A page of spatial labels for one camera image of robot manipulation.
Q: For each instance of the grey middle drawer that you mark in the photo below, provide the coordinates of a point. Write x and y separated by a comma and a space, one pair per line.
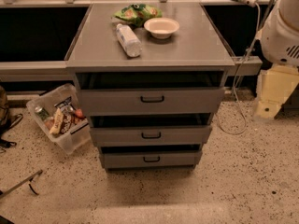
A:
150, 136

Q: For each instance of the metal grabber stick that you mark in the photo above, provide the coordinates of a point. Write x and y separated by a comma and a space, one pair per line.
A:
27, 180

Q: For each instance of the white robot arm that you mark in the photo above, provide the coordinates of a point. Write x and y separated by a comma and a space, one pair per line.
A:
279, 40

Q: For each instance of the white paper bowl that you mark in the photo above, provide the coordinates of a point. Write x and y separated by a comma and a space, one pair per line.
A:
161, 28

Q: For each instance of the grey bottom drawer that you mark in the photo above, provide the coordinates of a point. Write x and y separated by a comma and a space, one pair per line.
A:
149, 159

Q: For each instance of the grey drawer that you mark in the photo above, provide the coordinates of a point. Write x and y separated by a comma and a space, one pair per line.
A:
150, 136
149, 159
150, 101

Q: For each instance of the yellow snack packet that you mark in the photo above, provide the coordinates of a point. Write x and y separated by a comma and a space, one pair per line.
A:
58, 120

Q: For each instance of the green chip bag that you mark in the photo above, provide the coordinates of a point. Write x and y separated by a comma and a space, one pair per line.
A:
138, 14

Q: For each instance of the red fruit in bin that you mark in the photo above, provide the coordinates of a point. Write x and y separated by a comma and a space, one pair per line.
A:
79, 114

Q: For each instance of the grey drawer cabinet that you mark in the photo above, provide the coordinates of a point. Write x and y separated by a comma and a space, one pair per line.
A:
194, 57

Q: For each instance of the clear plastic water bottle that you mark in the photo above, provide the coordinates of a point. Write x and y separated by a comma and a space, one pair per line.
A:
129, 41

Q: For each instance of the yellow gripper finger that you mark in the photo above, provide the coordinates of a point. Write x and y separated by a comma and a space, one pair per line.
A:
274, 87

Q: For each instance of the dark snack bag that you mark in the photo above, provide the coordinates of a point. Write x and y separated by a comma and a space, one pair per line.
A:
68, 111

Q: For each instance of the green soda can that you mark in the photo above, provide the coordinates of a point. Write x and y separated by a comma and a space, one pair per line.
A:
42, 112

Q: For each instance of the clear plastic storage bin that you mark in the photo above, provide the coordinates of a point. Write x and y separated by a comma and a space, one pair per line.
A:
77, 135

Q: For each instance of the dark backpack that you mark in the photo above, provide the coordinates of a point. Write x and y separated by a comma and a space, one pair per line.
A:
7, 121

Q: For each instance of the grey top drawer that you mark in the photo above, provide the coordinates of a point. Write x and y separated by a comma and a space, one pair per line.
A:
150, 101

